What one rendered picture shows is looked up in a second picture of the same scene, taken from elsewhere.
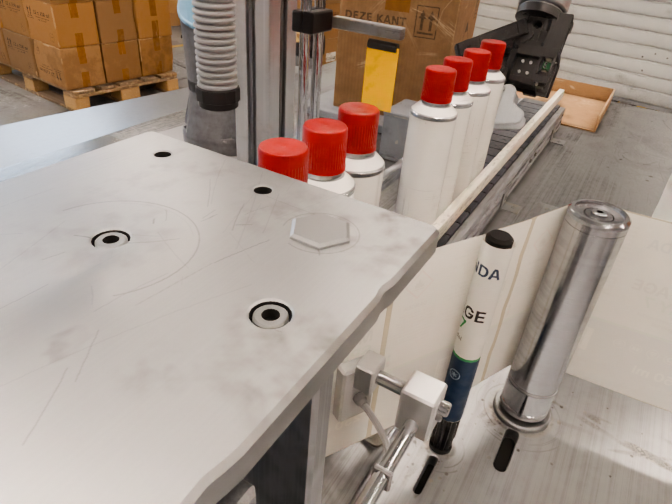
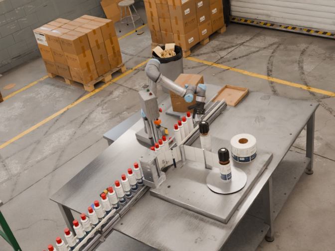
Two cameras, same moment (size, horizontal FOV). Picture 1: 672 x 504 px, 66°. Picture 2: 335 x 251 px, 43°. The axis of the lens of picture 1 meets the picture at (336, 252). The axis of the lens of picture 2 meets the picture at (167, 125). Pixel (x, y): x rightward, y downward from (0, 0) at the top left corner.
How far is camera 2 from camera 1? 310 cm
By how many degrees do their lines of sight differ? 11
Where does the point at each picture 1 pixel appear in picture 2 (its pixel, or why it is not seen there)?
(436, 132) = (176, 132)
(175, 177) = (150, 152)
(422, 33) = not seen: hidden behind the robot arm
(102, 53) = (95, 65)
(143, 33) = (109, 53)
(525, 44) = (197, 108)
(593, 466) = (189, 167)
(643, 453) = (194, 165)
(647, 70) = not seen: outside the picture
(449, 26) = not seen: hidden behind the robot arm
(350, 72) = (174, 105)
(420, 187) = (177, 138)
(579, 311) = (182, 153)
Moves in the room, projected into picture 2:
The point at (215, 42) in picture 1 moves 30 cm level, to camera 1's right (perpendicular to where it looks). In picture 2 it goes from (149, 134) to (185, 132)
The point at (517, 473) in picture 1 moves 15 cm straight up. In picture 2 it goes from (181, 168) to (179, 154)
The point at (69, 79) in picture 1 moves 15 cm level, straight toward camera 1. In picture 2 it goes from (85, 80) to (87, 83)
